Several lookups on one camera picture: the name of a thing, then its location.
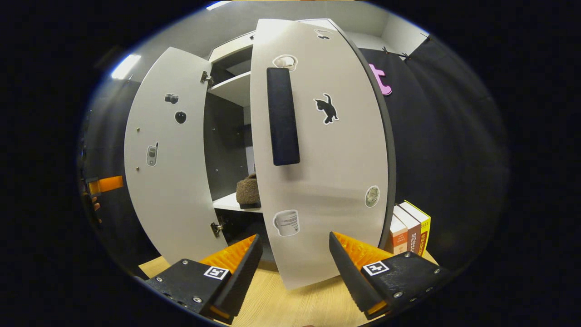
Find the orange and white book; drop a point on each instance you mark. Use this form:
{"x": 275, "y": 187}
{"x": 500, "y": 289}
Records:
{"x": 399, "y": 238}

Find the long ceiling light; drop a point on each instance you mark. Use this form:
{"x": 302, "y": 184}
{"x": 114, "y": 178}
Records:
{"x": 126, "y": 66}
{"x": 218, "y": 5}

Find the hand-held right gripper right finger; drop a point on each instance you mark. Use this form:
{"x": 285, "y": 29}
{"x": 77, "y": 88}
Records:
{"x": 349, "y": 279}

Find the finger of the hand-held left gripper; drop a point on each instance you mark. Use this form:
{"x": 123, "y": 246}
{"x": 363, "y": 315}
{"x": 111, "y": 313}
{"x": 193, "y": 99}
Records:
{"x": 109, "y": 184}

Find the white shoe cabinet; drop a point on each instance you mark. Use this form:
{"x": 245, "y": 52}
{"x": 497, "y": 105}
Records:
{"x": 222, "y": 136}

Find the black backdrop cloth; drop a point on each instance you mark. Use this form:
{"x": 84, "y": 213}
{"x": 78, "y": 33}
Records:
{"x": 445, "y": 150}
{"x": 113, "y": 222}

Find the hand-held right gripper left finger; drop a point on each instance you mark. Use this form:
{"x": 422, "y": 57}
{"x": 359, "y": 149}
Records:
{"x": 243, "y": 277}

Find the dark brown book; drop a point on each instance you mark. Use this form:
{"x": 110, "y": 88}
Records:
{"x": 414, "y": 236}

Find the yellow book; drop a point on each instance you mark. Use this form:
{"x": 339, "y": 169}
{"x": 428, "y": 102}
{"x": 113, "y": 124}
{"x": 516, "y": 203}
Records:
{"x": 424, "y": 231}

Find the brown fluffy shoe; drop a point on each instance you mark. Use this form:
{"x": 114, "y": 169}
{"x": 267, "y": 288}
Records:
{"x": 248, "y": 190}

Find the metal door hinge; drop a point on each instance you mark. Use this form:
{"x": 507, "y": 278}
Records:
{"x": 206, "y": 78}
{"x": 217, "y": 228}

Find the white shoe cabinet door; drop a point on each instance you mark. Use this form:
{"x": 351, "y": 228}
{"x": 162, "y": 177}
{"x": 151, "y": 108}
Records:
{"x": 336, "y": 172}
{"x": 172, "y": 190}

